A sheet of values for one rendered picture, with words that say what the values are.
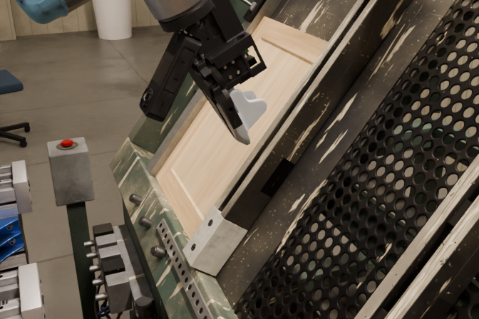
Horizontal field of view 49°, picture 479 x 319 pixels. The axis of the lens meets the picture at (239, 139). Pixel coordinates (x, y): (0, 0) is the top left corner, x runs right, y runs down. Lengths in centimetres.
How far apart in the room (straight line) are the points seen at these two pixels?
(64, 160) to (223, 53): 112
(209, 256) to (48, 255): 185
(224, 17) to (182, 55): 7
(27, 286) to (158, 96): 52
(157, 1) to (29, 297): 60
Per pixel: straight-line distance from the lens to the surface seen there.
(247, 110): 70
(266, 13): 153
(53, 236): 305
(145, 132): 177
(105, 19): 760
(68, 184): 174
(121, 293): 140
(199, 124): 149
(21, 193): 143
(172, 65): 64
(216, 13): 65
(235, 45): 65
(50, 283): 272
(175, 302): 118
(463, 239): 73
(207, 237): 112
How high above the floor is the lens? 160
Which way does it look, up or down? 23 degrees down
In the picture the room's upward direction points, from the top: straight up
